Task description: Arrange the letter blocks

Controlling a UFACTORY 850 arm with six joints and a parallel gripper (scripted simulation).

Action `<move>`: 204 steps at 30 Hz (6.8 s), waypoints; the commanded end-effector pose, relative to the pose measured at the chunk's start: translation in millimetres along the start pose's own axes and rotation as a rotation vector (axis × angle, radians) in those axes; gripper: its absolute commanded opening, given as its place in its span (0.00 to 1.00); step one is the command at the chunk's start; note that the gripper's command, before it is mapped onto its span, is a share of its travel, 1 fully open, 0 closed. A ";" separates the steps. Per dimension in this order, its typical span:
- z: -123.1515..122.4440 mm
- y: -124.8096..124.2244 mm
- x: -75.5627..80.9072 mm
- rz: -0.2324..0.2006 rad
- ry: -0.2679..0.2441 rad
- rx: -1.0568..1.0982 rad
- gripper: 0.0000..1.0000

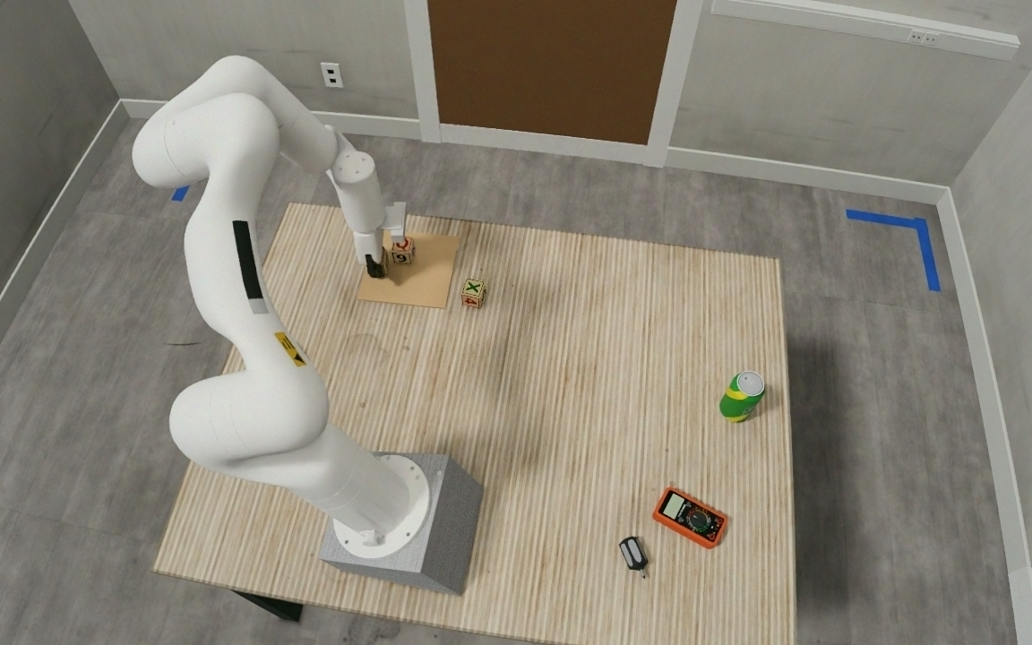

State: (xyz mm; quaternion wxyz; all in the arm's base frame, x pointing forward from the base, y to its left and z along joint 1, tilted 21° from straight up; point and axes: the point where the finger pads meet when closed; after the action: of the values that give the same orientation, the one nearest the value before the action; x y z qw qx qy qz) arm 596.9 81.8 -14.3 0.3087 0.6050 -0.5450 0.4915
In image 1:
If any tan square mat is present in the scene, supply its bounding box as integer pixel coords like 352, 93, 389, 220
357, 230, 460, 309

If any green and yellow soda can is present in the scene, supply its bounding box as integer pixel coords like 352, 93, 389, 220
719, 370, 765, 423

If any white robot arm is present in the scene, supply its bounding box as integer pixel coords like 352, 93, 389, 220
133, 56, 431, 560

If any orange digital multimeter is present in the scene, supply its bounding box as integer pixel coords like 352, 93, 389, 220
652, 487, 727, 549

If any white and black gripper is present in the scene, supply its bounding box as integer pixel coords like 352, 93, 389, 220
353, 229, 384, 278

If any black and grey screwdriver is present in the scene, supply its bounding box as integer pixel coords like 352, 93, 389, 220
619, 537, 649, 580

